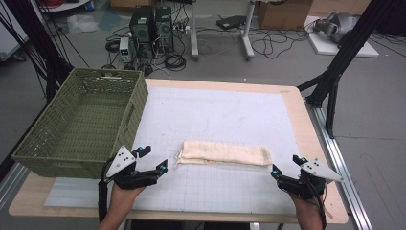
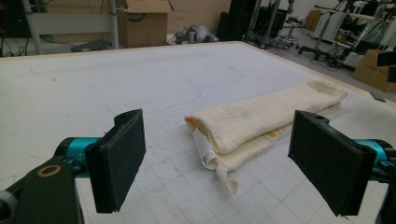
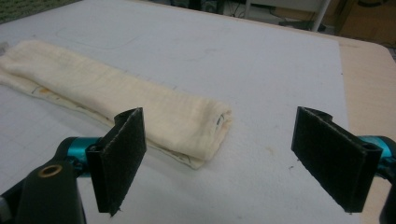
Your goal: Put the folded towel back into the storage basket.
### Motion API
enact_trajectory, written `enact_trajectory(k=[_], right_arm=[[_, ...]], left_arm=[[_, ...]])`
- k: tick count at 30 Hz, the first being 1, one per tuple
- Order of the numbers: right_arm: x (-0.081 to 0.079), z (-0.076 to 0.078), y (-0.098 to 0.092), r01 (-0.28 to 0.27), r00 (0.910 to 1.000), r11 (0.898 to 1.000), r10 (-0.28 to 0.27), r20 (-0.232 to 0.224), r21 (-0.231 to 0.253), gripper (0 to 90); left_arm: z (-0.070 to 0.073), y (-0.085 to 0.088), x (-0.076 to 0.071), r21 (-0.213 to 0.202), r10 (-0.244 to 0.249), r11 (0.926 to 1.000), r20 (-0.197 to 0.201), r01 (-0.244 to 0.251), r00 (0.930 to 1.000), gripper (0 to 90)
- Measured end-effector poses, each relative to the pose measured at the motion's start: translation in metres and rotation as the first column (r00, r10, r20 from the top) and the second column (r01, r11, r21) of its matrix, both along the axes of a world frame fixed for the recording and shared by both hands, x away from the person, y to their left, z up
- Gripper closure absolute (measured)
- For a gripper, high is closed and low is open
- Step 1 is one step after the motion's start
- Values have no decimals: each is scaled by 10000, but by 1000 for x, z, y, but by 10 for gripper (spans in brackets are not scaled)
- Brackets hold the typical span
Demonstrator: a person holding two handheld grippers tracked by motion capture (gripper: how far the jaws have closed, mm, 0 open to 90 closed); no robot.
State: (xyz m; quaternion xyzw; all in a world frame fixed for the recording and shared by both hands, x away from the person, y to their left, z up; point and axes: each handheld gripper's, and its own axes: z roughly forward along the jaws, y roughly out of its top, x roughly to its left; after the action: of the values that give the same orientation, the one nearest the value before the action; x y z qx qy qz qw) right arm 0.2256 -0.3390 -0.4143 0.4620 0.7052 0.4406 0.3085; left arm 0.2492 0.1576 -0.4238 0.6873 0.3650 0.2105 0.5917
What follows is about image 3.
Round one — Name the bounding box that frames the brown cardboard box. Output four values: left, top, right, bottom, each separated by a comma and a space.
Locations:
338, 0, 396, 46

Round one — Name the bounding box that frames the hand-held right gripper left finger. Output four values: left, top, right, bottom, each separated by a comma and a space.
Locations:
85, 106, 148, 217

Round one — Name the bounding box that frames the green patterned mat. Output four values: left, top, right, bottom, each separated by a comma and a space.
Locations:
0, 0, 82, 24

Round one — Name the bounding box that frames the cream towel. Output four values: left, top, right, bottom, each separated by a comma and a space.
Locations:
0, 39, 233, 171

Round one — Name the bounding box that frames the black cable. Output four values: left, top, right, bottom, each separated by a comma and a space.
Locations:
231, 1, 247, 19

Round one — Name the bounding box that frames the white metal stand leg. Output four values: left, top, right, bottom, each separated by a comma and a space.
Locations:
311, 0, 332, 33

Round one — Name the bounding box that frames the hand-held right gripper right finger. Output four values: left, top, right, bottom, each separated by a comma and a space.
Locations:
290, 105, 384, 214

